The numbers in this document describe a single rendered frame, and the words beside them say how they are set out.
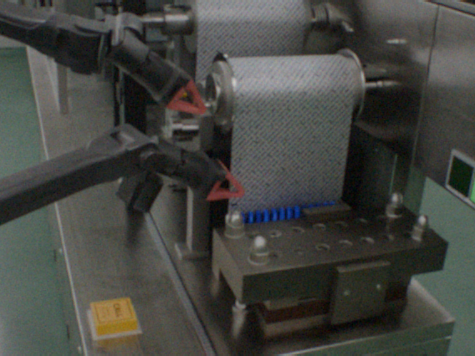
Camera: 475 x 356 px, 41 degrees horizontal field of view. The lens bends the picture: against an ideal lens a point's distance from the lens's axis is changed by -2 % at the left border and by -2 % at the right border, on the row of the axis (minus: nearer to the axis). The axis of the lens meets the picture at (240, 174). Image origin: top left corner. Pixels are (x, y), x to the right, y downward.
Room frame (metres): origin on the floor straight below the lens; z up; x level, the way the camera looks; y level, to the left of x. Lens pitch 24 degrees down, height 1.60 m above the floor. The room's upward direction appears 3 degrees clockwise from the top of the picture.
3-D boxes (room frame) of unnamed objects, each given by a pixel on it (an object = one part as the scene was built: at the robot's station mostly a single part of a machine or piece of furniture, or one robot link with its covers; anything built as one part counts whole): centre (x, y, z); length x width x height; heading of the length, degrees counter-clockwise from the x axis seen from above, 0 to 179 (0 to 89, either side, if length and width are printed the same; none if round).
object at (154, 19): (1.34, 0.21, 1.33); 0.06 x 0.03 x 0.03; 111
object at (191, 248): (1.15, 0.09, 1.05); 0.06 x 0.05 x 0.31; 111
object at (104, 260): (2.03, 0.34, 0.88); 2.52 x 0.66 x 0.04; 21
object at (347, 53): (1.22, -0.19, 1.25); 0.15 x 0.01 x 0.15; 21
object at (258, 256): (0.93, -0.04, 1.05); 0.04 x 0.04 x 0.04
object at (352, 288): (0.94, -0.22, 0.96); 0.10 x 0.03 x 0.11; 111
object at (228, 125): (1.14, 0.04, 1.25); 0.15 x 0.01 x 0.15; 21
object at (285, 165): (1.12, -0.09, 1.11); 0.23 x 0.01 x 0.18; 111
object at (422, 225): (1.04, -0.34, 1.05); 0.04 x 0.04 x 0.04
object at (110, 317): (0.90, 0.21, 0.91); 0.07 x 0.07 x 0.02; 21
